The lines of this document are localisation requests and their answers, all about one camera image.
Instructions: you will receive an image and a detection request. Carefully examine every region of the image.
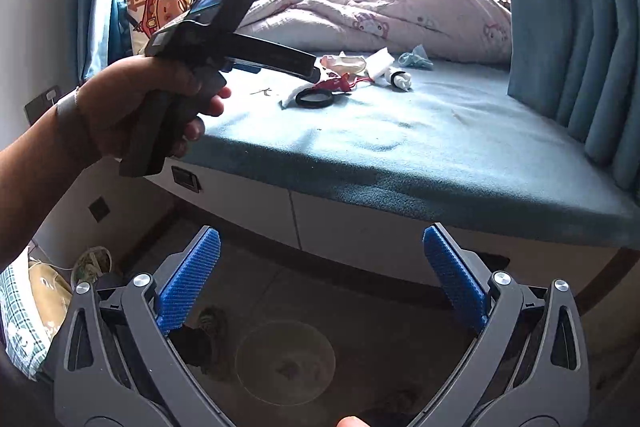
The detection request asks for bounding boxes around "black ring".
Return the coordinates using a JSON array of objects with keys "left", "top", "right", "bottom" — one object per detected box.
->
[{"left": 294, "top": 88, "right": 335, "bottom": 110}]

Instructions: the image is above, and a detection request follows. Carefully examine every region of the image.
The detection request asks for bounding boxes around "red snack wrapper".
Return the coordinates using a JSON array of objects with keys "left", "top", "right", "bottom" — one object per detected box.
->
[{"left": 312, "top": 72, "right": 374, "bottom": 93}]

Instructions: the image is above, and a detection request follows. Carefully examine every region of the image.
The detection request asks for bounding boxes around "paper cup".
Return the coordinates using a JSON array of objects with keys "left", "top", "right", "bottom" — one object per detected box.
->
[{"left": 320, "top": 53, "right": 367, "bottom": 76}]

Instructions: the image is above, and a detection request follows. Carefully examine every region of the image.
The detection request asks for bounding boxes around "white tube with black band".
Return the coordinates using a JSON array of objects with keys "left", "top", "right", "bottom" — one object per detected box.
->
[{"left": 366, "top": 48, "right": 412, "bottom": 92}]

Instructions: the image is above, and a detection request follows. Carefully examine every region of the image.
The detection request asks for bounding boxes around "blue face mask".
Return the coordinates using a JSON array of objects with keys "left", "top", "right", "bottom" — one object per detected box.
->
[{"left": 397, "top": 44, "right": 434, "bottom": 70}]

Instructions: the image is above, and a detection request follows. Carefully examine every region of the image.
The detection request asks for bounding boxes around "person's left forearm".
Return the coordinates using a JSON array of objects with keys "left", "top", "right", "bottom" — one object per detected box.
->
[{"left": 1, "top": 88, "right": 102, "bottom": 268}]

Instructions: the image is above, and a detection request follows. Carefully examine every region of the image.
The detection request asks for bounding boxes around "person's left hand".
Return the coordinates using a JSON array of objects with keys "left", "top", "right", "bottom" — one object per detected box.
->
[{"left": 74, "top": 54, "right": 234, "bottom": 160}]

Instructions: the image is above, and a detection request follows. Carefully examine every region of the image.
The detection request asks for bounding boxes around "person's right hand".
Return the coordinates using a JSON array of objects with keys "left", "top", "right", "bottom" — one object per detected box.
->
[{"left": 336, "top": 416, "right": 370, "bottom": 427}]

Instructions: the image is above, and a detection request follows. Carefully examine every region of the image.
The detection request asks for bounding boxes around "orange bear cartoon pillow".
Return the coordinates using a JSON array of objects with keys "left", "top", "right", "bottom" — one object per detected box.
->
[{"left": 126, "top": 0, "right": 192, "bottom": 54}]

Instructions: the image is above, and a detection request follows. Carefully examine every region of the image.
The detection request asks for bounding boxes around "dark shoe on floor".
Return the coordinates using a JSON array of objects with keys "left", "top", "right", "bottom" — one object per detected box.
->
[{"left": 168, "top": 307, "right": 228, "bottom": 374}]

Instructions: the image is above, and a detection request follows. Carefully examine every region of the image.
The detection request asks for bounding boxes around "left drawer front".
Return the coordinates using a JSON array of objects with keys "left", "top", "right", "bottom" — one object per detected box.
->
[{"left": 146, "top": 159, "right": 299, "bottom": 248}]

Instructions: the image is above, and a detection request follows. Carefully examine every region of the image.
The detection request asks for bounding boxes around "drawer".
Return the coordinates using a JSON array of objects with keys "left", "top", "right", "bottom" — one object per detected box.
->
[
  {"left": 146, "top": 159, "right": 299, "bottom": 248},
  {"left": 291, "top": 192, "right": 617, "bottom": 291}
]

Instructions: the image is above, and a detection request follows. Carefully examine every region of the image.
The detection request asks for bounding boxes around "pink cartoon quilt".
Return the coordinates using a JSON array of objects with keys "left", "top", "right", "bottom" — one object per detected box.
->
[{"left": 238, "top": 0, "right": 512, "bottom": 65}]

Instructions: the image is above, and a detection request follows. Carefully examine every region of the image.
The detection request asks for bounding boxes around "right drawer front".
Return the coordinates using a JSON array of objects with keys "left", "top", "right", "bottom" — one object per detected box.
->
[{"left": 291, "top": 192, "right": 617, "bottom": 291}]

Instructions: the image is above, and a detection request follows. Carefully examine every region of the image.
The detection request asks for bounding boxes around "teal curtain right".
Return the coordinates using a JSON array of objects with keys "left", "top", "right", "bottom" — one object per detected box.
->
[{"left": 509, "top": 0, "right": 639, "bottom": 194}]

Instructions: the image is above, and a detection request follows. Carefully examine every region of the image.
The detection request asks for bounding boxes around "wall power socket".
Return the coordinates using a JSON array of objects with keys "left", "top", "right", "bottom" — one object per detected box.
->
[{"left": 24, "top": 84, "right": 61, "bottom": 124}]

